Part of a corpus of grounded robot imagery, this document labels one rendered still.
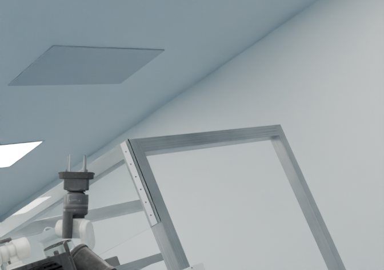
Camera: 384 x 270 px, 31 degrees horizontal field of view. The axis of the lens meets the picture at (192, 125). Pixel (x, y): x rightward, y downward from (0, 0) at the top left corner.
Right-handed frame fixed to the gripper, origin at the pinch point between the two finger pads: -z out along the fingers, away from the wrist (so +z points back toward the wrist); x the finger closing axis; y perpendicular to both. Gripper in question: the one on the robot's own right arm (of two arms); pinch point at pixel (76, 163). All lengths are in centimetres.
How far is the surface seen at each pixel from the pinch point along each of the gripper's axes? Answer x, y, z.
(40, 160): 97, 483, -38
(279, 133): -89, 102, -24
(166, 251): -32.1, 14.9, 31.5
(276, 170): -133, 387, -24
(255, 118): -114, 392, -72
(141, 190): -22.5, 17.2, 8.6
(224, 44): -83, 351, -131
